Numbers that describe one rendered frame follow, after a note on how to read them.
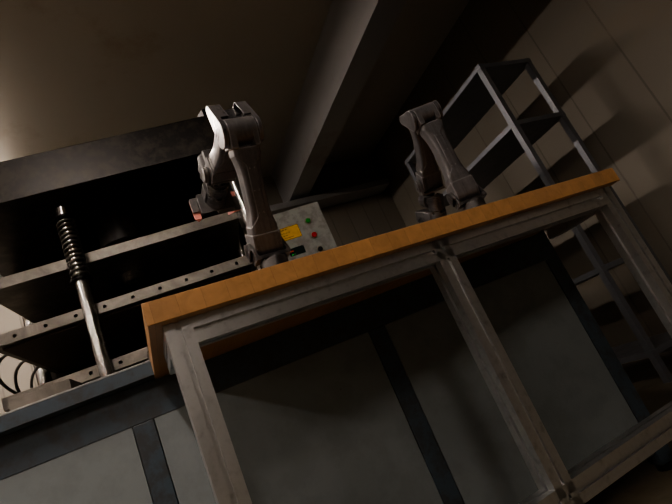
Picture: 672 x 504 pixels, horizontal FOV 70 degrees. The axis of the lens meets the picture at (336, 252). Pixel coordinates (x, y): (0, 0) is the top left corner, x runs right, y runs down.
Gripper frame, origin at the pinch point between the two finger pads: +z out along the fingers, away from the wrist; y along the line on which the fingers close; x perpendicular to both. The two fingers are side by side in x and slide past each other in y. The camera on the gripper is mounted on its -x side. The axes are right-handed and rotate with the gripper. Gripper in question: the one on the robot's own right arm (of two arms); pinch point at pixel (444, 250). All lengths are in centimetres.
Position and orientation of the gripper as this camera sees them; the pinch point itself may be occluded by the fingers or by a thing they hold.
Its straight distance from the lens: 170.4
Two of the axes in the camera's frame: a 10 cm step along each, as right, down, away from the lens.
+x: 4.1, 1.1, -9.0
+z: 2.2, 9.5, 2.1
